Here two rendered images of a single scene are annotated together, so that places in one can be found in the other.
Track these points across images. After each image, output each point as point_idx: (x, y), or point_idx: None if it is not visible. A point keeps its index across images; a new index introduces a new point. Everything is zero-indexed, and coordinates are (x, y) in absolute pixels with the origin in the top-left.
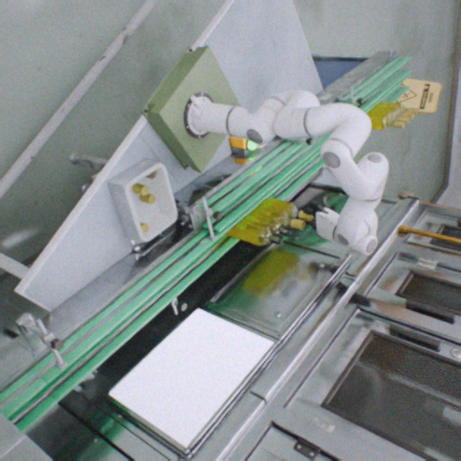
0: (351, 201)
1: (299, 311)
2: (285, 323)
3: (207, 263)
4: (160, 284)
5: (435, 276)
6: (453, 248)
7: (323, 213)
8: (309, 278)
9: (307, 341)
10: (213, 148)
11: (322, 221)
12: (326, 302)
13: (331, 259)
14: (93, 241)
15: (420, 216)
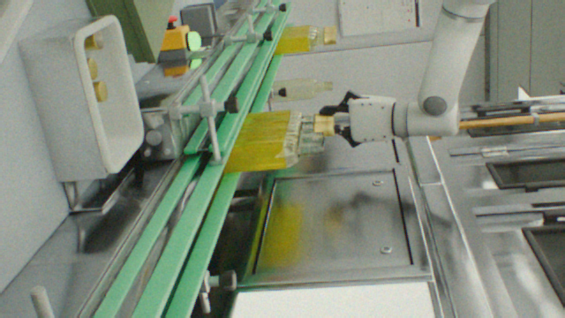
0: (445, 33)
1: (417, 235)
2: (415, 253)
3: (218, 211)
4: (189, 236)
5: (520, 159)
6: (503, 132)
7: (363, 99)
8: (379, 200)
9: (471, 262)
10: (162, 23)
11: (365, 110)
12: (438, 215)
13: (384, 174)
14: (8, 177)
15: None
